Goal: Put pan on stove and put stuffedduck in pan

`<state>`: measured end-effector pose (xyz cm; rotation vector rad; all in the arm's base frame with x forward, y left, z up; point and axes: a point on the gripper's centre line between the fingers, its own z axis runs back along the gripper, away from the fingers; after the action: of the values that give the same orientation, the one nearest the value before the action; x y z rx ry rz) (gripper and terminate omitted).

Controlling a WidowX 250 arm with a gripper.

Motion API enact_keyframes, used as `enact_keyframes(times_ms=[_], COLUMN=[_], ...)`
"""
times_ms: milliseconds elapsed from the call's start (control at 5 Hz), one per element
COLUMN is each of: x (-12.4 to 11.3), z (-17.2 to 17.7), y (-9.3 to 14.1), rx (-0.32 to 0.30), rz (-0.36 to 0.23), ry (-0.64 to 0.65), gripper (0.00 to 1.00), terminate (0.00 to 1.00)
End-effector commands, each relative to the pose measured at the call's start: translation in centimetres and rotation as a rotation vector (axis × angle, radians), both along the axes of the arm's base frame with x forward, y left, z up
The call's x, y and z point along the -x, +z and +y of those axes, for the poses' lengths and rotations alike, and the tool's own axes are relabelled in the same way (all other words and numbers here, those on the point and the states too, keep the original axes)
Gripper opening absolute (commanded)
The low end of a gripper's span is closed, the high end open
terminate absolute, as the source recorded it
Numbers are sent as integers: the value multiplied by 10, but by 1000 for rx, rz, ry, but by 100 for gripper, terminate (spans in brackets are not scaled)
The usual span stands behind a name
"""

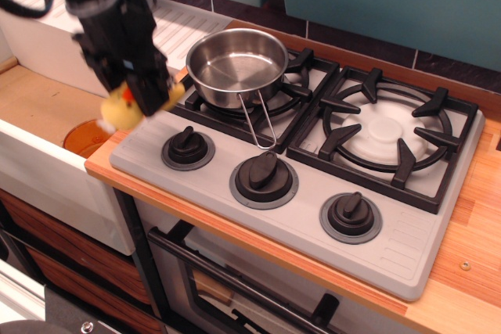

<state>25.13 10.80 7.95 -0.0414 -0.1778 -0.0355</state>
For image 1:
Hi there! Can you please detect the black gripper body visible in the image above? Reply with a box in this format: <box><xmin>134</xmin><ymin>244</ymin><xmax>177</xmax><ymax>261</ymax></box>
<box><xmin>73</xmin><ymin>0</ymin><xmax>168</xmax><ymax>78</ymax></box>

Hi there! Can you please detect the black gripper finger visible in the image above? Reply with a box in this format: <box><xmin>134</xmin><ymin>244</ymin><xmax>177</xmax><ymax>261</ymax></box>
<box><xmin>88</xmin><ymin>58</ymin><xmax>125</xmax><ymax>92</ymax></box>
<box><xmin>127</xmin><ymin>70</ymin><xmax>172</xmax><ymax>117</ymax></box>

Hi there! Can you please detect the yellow stuffed duck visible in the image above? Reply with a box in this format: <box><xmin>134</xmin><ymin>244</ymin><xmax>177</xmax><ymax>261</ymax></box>
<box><xmin>98</xmin><ymin>81</ymin><xmax>186</xmax><ymax>133</ymax></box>

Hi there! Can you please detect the stainless steel pan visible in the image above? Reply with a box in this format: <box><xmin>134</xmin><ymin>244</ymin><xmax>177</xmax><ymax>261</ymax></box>
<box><xmin>186</xmin><ymin>28</ymin><xmax>289</xmax><ymax>150</ymax></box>

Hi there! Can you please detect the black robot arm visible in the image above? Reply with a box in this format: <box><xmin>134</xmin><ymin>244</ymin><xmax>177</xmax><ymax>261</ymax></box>
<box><xmin>65</xmin><ymin>0</ymin><xmax>173</xmax><ymax>116</ymax></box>

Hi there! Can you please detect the black left stove knob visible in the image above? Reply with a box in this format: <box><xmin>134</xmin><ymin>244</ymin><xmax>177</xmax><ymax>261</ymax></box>
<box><xmin>160</xmin><ymin>126</ymin><xmax>215</xmax><ymax>171</ymax></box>

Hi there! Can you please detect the black stove knob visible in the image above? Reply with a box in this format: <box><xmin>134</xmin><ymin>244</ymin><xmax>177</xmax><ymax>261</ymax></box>
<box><xmin>319</xmin><ymin>192</ymin><xmax>383</xmax><ymax>245</ymax></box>
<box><xmin>229</xmin><ymin>151</ymin><xmax>299</xmax><ymax>210</ymax></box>
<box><xmin>160</xmin><ymin>126</ymin><xmax>215</xmax><ymax>171</ymax></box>

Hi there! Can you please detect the black middle stove knob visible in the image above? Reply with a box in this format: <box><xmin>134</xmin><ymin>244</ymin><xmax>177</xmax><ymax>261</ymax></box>
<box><xmin>229</xmin><ymin>151</ymin><xmax>299</xmax><ymax>210</ymax></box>

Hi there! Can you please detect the grey toy stove top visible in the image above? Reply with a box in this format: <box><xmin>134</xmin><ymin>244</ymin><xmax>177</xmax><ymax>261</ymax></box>
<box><xmin>108</xmin><ymin>31</ymin><xmax>487</xmax><ymax>303</ymax></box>

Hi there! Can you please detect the black right stove knob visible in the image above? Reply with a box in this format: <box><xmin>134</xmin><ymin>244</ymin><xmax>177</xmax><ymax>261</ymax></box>
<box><xmin>319</xmin><ymin>192</ymin><xmax>383</xmax><ymax>245</ymax></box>

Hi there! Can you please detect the orange plastic plate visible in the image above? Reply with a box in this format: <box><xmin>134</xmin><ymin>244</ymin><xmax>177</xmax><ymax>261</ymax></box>
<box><xmin>63</xmin><ymin>120</ymin><xmax>112</xmax><ymax>158</ymax></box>

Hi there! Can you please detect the white toy sink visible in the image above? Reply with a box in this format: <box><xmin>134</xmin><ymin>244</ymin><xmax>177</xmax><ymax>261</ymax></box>
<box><xmin>0</xmin><ymin>0</ymin><xmax>236</xmax><ymax>257</ymax></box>

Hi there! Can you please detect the black left burner grate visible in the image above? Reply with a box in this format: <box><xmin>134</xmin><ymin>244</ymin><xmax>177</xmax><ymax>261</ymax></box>
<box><xmin>172</xmin><ymin>48</ymin><xmax>340</xmax><ymax>153</ymax></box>

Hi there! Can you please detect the black burner grate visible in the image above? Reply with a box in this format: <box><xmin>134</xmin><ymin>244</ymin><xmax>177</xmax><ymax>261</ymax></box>
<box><xmin>287</xmin><ymin>66</ymin><xmax>484</xmax><ymax>214</ymax></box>
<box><xmin>172</xmin><ymin>48</ymin><xmax>340</xmax><ymax>153</ymax></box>

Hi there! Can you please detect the wooden drawer unit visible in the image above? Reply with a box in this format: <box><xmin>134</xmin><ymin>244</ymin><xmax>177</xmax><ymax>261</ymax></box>
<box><xmin>1</xmin><ymin>192</ymin><xmax>166</xmax><ymax>333</ymax></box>

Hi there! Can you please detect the toy oven door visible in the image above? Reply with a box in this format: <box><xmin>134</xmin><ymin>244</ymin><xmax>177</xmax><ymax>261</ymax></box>
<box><xmin>146</xmin><ymin>221</ymin><xmax>400</xmax><ymax>333</ymax></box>

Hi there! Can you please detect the black right burner grate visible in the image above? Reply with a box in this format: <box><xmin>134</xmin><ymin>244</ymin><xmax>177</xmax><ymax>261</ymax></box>
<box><xmin>287</xmin><ymin>66</ymin><xmax>484</xmax><ymax>214</ymax></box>

